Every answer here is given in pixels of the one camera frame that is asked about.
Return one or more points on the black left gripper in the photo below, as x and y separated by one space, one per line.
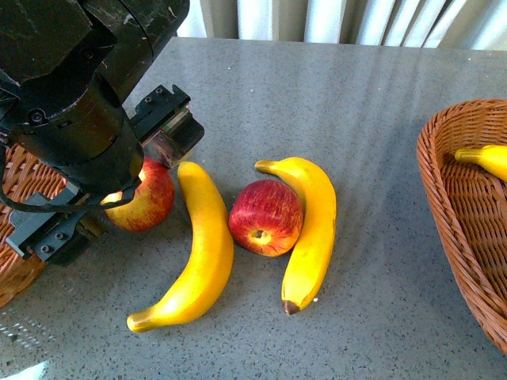
84 134

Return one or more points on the red yellow apple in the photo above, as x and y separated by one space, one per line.
152 202

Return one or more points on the long yellow banana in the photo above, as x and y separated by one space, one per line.
208 270

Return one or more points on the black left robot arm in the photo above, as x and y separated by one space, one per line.
67 68

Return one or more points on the left brown wicker basket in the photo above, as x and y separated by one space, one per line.
26 180

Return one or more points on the brown wicker basket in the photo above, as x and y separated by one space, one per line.
469 206
26 180

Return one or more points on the yellow banana with brown tip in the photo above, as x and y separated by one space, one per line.
312 252

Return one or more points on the right brown wicker basket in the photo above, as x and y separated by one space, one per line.
469 206

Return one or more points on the yellow banana in basket front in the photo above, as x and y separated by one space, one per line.
491 157

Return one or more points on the white pleated curtain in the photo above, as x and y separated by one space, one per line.
461 24

